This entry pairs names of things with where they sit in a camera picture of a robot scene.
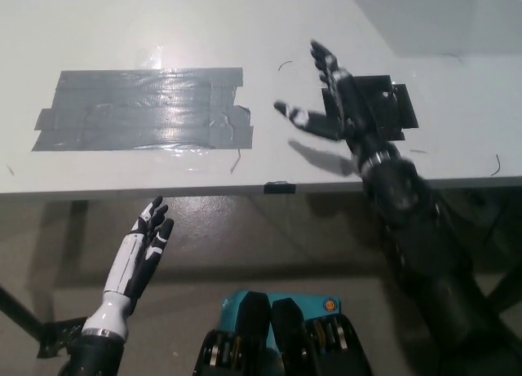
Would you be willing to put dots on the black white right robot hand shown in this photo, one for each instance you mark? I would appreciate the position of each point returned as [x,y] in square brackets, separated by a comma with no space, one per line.
[359,115]

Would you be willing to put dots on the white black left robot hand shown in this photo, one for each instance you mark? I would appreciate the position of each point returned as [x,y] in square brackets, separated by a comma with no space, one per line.
[122,282]

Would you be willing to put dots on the black teal robot body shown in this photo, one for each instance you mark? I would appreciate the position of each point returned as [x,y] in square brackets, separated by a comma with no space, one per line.
[281,335]

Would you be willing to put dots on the black tape square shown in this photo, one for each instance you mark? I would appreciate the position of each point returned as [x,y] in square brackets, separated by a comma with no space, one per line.
[408,109]

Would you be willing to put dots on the small black tape strip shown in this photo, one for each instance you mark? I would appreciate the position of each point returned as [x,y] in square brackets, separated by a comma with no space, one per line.
[279,187]

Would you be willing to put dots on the black metal table leg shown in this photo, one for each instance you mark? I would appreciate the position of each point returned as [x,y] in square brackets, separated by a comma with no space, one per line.
[18,310]

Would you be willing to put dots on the grey duct tape patch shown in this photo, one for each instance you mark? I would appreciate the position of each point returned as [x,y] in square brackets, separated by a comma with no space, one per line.
[142,115]

